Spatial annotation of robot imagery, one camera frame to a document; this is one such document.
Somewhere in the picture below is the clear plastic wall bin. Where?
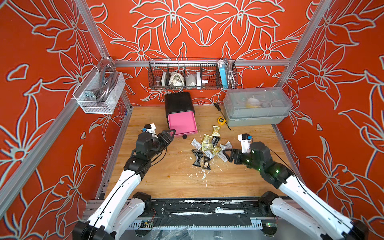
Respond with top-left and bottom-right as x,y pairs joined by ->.
73,67 -> 125,115

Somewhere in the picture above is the white cookie packet lower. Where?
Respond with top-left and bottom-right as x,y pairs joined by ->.
217,151 -> 228,163

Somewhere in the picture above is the white cloth in basket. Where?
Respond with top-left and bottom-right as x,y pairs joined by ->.
168,72 -> 185,89

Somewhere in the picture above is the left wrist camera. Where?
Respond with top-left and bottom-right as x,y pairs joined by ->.
142,123 -> 157,136

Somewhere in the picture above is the green cookie packet small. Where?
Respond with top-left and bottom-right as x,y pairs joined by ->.
213,146 -> 222,155

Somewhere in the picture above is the black cookie packet with picture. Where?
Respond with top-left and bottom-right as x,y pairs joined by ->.
202,156 -> 211,171

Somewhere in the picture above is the pink top drawer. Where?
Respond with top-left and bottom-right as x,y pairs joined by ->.
167,111 -> 198,137

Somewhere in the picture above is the black wire wall basket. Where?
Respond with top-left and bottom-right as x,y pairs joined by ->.
148,58 -> 238,91

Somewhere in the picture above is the white cookie packet left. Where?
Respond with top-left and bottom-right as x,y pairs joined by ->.
191,139 -> 202,150

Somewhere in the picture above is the green cookie packet large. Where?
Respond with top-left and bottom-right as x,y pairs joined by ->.
201,142 -> 214,152

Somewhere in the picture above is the green cookie packet middle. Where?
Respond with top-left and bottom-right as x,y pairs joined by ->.
202,134 -> 212,144

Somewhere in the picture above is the grey plastic storage box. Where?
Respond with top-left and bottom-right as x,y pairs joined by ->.
223,87 -> 293,127

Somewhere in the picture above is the blue box in basket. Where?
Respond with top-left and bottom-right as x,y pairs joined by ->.
218,60 -> 229,90

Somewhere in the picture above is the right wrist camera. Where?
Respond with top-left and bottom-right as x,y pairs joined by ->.
238,134 -> 252,154

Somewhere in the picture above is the black handled screwdriver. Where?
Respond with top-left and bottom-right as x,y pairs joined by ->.
214,103 -> 231,131

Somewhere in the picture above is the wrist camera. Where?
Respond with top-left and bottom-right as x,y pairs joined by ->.
238,134 -> 252,154
142,123 -> 157,136

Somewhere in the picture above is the white cookie packet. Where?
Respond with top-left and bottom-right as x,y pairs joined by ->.
220,141 -> 233,150
204,150 -> 215,159
217,151 -> 228,163
191,139 -> 202,150

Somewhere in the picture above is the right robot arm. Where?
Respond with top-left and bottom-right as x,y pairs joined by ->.
223,142 -> 369,240

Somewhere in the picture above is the black pink drawer cabinet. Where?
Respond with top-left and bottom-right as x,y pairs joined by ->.
164,92 -> 196,120

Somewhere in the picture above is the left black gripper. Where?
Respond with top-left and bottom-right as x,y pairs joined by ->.
146,128 -> 176,161

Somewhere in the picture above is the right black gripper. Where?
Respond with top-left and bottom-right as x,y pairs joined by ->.
221,148 -> 263,174

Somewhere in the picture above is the white cookie packet right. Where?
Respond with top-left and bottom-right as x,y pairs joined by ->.
220,141 -> 233,150

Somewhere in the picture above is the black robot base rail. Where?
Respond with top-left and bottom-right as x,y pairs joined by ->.
124,197 -> 286,227

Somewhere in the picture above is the white cookie packet centre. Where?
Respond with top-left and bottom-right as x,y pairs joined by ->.
204,150 -> 215,159

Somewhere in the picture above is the green cookie packet top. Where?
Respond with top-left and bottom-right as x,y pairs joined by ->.
212,126 -> 221,137

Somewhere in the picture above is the yellow tape measure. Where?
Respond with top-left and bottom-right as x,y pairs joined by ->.
217,117 -> 226,126

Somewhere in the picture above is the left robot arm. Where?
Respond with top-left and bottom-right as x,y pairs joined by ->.
72,130 -> 176,240

